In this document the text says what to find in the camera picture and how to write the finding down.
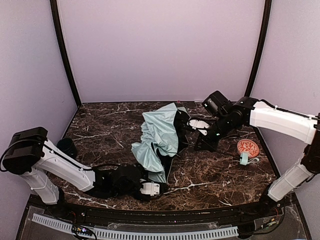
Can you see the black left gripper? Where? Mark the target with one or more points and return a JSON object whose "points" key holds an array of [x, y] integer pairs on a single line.
{"points": [[144, 176]]}

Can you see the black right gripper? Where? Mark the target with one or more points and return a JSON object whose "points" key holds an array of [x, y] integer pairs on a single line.
{"points": [[188, 127]]}

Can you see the mint green folding umbrella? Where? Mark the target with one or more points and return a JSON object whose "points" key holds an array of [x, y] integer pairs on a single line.
{"points": [[164, 136]]}

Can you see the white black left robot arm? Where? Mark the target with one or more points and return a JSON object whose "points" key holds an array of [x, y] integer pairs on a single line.
{"points": [[31, 155]]}

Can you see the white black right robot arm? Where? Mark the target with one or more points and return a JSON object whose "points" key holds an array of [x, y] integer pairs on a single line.
{"points": [[288, 133]]}

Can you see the red white patterned bowl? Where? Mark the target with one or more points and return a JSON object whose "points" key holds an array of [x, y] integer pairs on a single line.
{"points": [[248, 146]]}

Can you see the white slotted cable duct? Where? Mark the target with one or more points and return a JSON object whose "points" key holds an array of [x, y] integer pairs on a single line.
{"points": [[135, 232]]}

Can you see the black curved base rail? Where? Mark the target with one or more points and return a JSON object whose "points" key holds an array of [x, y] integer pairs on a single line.
{"points": [[167, 210]]}

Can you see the right black corner post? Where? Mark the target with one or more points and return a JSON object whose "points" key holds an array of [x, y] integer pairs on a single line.
{"points": [[259, 48]]}

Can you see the black corner post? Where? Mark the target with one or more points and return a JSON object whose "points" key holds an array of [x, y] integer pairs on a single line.
{"points": [[63, 52], [259, 48]]}

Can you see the left black corner post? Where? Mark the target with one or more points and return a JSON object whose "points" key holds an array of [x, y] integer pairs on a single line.
{"points": [[63, 52]]}

